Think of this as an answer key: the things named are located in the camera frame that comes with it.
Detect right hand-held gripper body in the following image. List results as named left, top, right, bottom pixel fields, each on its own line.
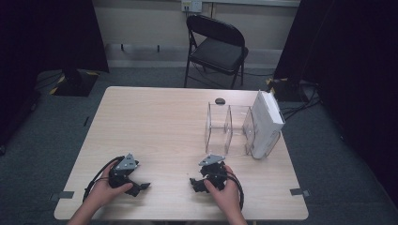
left=198, top=154, right=228, bottom=192

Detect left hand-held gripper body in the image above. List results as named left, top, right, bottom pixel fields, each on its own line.
left=108, top=153, right=140, bottom=190

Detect clear acrylic book rack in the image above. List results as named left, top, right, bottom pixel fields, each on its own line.
left=205, top=101, right=282, bottom=160

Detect white book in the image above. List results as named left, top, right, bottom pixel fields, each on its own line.
left=250, top=90, right=286, bottom=159

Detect person's right hand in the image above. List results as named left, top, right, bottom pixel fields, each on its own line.
left=203, top=164, right=244, bottom=214

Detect person's left hand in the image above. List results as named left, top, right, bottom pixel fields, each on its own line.
left=88, top=160, right=134, bottom=210

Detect grey tape strip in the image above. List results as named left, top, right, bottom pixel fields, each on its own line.
left=50, top=190, right=75, bottom=202
left=289, top=187, right=311, bottom=197

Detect black stand base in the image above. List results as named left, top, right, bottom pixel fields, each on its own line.
left=266, top=77, right=317, bottom=102
left=49, top=68, right=100, bottom=98

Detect black folding chair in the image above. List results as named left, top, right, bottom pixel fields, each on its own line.
left=183, top=14, right=250, bottom=90

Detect black curtain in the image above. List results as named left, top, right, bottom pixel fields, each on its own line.
left=0, top=0, right=110, bottom=148
left=273, top=0, right=398, bottom=200

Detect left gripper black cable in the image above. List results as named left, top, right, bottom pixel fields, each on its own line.
left=82, top=156, right=125, bottom=203

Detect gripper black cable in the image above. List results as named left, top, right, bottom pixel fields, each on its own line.
left=82, top=156, right=125, bottom=203
left=226, top=174, right=245, bottom=211

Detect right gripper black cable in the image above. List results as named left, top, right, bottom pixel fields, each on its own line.
left=226, top=174, right=245, bottom=211

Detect black floor cables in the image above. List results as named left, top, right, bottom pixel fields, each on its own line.
left=278, top=82, right=322, bottom=126

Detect white wall outlet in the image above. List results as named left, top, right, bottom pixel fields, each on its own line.
left=181, top=0, right=203, bottom=13

